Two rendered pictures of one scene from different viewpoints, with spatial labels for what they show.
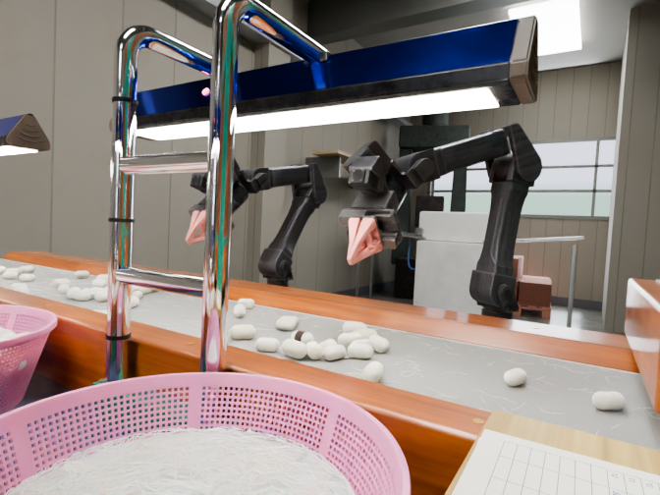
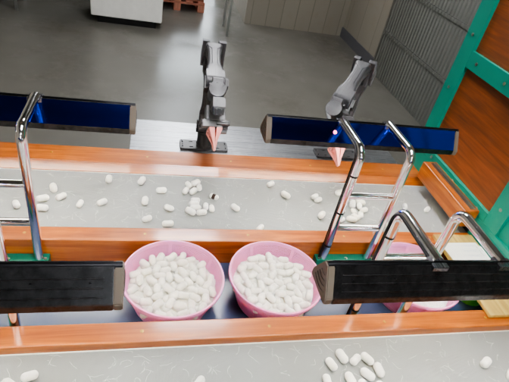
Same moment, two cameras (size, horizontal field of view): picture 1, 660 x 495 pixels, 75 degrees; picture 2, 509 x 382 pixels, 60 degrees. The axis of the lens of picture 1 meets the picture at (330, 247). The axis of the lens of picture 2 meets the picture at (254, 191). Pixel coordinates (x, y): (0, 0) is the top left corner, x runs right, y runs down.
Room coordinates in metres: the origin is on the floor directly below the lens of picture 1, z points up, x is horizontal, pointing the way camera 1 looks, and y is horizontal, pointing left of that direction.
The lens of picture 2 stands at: (-0.02, 1.18, 1.66)
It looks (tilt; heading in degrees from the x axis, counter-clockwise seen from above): 36 degrees down; 311
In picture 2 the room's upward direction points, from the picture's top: 12 degrees clockwise
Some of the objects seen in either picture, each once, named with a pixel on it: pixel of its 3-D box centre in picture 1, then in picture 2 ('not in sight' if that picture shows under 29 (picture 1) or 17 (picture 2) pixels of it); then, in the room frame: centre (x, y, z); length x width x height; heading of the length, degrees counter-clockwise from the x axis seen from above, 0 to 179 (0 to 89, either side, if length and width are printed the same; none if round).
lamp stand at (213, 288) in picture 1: (223, 226); (354, 195); (0.50, 0.13, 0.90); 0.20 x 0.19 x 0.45; 59
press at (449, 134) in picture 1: (431, 188); not in sight; (5.96, -1.36, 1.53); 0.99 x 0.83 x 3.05; 58
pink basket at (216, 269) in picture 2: not in sight; (172, 287); (0.62, 0.70, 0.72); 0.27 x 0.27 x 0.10
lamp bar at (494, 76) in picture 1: (275, 93); (364, 133); (0.57, 0.08, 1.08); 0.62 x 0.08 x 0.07; 59
